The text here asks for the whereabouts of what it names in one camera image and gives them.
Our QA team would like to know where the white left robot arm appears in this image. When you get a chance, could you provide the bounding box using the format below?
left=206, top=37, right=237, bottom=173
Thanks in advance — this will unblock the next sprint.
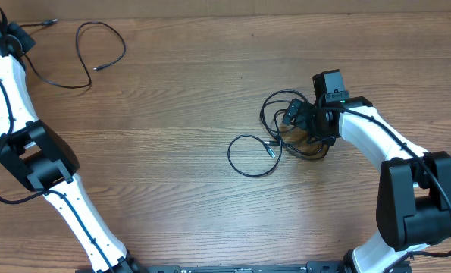
left=0, top=7, right=145, bottom=272

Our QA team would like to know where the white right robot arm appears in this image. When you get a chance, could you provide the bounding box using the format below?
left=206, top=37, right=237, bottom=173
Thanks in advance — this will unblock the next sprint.
left=283, top=70, right=451, bottom=273

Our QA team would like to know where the black cable bundle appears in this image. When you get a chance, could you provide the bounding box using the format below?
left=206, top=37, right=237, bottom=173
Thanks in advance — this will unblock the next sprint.
left=227, top=89, right=338, bottom=178

